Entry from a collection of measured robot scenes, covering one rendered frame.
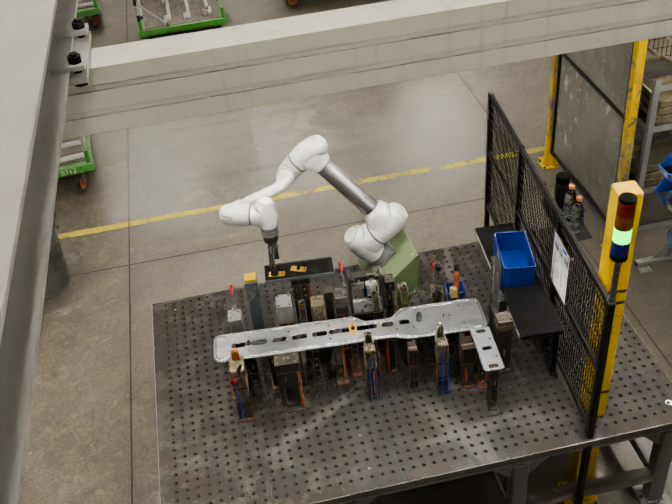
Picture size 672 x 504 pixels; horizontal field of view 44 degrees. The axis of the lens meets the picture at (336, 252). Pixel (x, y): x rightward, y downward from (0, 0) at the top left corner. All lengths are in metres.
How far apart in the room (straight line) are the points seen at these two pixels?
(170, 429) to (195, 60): 3.20
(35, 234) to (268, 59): 0.55
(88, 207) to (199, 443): 3.57
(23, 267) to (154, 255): 5.74
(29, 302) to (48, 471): 4.53
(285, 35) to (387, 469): 2.95
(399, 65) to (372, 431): 2.96
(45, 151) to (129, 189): 6.40
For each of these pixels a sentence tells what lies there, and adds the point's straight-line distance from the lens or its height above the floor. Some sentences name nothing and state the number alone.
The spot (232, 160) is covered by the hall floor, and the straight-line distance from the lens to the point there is 7.61.
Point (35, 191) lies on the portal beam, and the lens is 1.04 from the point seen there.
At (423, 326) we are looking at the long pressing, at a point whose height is 1.00.
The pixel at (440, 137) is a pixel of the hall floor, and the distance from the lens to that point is 7.65.
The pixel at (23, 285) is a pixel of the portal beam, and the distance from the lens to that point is 0.89.
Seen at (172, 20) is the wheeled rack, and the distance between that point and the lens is 9.97.
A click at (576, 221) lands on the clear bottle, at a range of 4.10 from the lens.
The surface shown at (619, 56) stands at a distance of 5.86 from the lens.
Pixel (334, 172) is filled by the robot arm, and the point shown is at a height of 1.45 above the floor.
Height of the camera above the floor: 3.93
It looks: 38 degrees down
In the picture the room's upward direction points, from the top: 6 degrees counter-clockwise
